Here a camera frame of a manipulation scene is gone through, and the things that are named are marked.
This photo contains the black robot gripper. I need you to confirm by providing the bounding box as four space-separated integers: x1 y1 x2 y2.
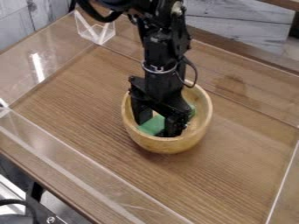
128 67 192 137

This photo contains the green rectangular block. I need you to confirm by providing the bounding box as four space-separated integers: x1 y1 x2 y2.
136 102 196 137

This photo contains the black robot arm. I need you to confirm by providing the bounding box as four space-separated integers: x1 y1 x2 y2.
76 0 192 137

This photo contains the brown wooden bowl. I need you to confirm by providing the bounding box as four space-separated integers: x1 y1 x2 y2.
121 84 212 154

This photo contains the clear acrylic tray wall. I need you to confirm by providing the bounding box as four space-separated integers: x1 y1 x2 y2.
0 105 188 224

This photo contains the black table leg bracket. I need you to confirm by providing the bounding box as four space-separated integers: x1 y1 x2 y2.
25 182 68 224

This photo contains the black cable under table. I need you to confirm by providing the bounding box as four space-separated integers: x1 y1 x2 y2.
0 199 40 224

